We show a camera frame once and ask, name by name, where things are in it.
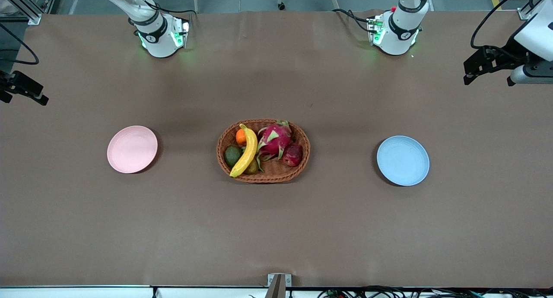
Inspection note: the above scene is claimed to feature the green avocado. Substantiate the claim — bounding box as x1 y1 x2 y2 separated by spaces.
224 145 243 168

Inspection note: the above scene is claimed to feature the white table edge rail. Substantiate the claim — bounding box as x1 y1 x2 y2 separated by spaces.
0 285 268 298

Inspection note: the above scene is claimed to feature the black right arm base cable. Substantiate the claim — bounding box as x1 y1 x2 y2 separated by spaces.
153 2 198 18

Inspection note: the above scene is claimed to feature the pink round plate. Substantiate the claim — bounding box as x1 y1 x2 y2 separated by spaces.
107 125 159 174

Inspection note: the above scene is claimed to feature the black arm base cable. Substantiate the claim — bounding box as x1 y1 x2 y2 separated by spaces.
153 2 198 18
332 8 374 33

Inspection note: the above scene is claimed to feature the pink dragon fruit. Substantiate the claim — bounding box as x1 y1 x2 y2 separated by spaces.
256 120 294 172

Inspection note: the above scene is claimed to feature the black left arm base cable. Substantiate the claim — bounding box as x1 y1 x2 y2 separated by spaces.
332 8 374 33

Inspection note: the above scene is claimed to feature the black cable bundle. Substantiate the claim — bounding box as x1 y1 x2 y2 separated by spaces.
318 286 553 298

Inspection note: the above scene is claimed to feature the aluminium frame profile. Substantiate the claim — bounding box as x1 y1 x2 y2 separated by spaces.
518 0 553 21
0 0 42 25

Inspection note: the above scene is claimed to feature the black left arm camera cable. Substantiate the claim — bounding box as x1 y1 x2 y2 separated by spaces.
470 0 533 49

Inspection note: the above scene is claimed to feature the yellow banana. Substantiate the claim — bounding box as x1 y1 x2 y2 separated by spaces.
229 124 258 178

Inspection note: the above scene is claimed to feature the dark red apple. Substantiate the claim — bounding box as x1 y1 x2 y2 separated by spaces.
282 143 303 167

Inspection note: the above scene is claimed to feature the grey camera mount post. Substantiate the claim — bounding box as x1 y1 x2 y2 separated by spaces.
266 273 292 298

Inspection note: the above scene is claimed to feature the brown paper table cover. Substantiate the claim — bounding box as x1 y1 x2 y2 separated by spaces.
0 10 553 288

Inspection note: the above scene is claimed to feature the light blue round plate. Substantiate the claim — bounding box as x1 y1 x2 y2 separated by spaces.
376 136 430 187

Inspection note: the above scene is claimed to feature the brown wicker basket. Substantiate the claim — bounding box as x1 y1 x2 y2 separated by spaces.
216 119 311 184

